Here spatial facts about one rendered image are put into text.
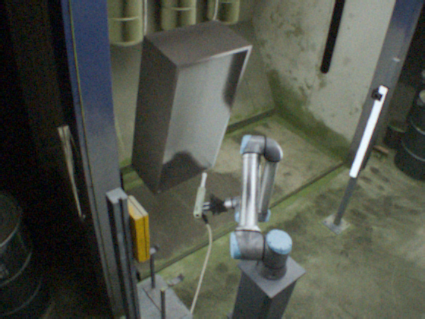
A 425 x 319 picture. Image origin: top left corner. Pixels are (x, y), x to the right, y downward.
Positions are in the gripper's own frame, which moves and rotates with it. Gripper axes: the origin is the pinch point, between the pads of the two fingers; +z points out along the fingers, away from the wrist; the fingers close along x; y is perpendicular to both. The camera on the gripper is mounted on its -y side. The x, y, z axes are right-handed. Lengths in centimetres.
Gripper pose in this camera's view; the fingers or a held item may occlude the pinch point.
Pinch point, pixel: (199, 207)
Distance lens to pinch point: 289.5
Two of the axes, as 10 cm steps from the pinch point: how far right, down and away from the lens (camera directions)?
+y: 3.1, 8.0, 5.2
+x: 0.8, -5.6, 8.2
